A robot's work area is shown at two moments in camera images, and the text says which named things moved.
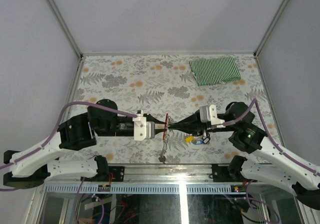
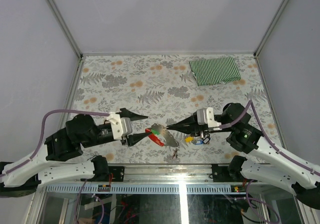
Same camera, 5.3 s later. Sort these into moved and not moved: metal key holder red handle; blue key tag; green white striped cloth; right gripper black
Moved: metal key holder red handle
Not moved: blue key tag; green white striped cloth; right gripper black
